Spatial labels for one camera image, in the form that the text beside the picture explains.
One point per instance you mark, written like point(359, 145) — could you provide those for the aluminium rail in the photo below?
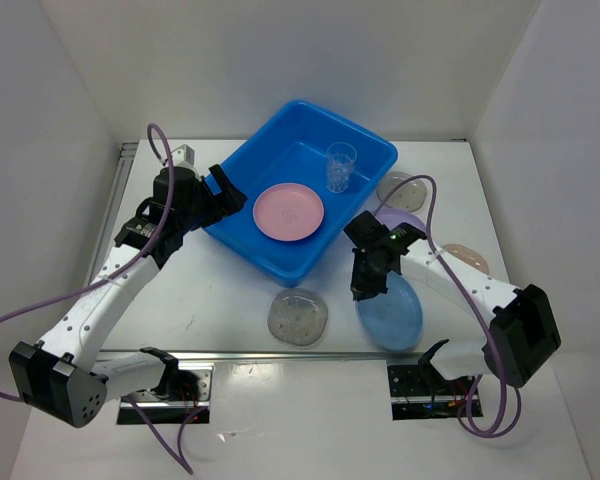
point(281, 356)
point(124, 164)

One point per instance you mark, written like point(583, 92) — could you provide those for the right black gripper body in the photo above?
point(366, 276)

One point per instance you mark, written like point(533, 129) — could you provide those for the blue plastic bin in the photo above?
point(291, 148)

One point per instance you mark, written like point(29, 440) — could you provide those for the aluminium rail front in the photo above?
point(281, 356)

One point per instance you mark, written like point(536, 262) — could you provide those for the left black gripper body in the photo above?
point(193, 218)

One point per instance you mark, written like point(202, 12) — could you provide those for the aluminium rail left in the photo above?
point(124, 164)

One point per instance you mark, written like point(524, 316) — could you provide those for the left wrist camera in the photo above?
point(183, 156)

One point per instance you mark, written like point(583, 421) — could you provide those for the pink translucent dish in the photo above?
point(468, 256)

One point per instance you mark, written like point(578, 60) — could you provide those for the blue round plate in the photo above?
point(392, 321)

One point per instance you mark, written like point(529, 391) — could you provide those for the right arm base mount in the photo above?
point(411, 398)

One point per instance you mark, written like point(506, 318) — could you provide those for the pink round plate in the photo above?
point(288, 212)

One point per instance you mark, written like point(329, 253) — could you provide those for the purple round plate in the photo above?
point(391, 218)

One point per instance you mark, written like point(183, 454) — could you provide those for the grey translucent speckled dish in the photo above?
point(298, 317)

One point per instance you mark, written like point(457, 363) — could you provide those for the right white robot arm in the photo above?
point(519, 331)

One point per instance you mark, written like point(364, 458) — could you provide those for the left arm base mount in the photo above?
point(191, 395)

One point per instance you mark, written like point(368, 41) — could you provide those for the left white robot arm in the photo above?
point(60, 374)

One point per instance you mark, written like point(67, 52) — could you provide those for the clear plastic cup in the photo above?
point(341, 153)
point(338, 177)

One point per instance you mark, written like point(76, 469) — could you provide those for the clear translucent dish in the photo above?
point(409, 196)

